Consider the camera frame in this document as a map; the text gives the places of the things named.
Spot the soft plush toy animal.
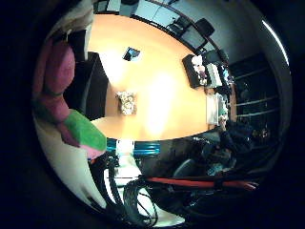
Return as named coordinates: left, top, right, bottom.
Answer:
left=32, top=38, right=108, bottom=160

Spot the black container bin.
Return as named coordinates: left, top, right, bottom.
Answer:
left=62, top=30, right=111, bottom=122

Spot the dark smartphone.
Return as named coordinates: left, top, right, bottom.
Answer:
left=122, top=46, right=141, bottom=62

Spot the black tray with items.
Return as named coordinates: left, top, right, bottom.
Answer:
left=181, top=53, right=208, bottom=90

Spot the clear plastic box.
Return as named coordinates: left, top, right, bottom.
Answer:
left=205, top=93, right=229, bottom=127

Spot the seated person in dark clothes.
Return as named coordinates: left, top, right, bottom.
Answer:
left=209, top=118, right=258, bottom=168

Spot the white box beside tray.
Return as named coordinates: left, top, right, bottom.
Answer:
left=206, top=62, right=224, bottom=88

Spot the black mesh office chair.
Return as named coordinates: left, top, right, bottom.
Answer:
left=179, top=17, right=216, bottom=52

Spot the dark shelf rack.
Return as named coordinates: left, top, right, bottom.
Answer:
left=228, top=52, right=282, bottom=130

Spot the black cable bundle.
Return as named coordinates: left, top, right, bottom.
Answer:
left=90, top=152, right=161, bottom=227

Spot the red cable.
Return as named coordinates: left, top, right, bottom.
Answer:
left=146, top=177, right=259, bottom=191

